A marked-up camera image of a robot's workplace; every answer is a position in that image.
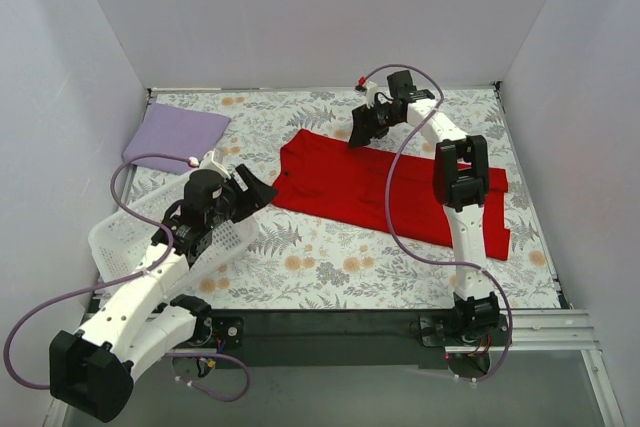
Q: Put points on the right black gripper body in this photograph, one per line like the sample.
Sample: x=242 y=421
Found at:
x=373 y=117

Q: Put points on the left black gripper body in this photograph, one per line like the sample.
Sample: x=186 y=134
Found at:
x=240 y=194

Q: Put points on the red t shirt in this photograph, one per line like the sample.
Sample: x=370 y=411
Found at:
x=323 y=177

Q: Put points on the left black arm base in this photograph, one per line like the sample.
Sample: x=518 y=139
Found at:
x=218 y=333

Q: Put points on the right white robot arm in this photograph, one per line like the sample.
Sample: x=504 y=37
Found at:
x=461 y=184

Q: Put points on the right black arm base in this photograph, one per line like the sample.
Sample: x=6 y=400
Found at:
x=466 y=332

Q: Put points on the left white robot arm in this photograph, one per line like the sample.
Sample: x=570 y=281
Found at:
x=94 y=369

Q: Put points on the folded lavender t shirt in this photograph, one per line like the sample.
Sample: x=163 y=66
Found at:
x=178 y=132

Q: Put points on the white plastic basket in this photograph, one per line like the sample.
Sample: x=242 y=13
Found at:
x=119 y=243

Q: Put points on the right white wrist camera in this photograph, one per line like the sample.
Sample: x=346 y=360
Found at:
x=369 y=89

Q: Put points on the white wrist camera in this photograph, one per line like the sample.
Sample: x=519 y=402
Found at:
x=369 y=89
x=211 y=160

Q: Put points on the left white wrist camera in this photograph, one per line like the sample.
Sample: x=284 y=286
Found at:
x=211 y=160

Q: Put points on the aluminium frame rail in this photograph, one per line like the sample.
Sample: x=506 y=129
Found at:
x=341 y=337

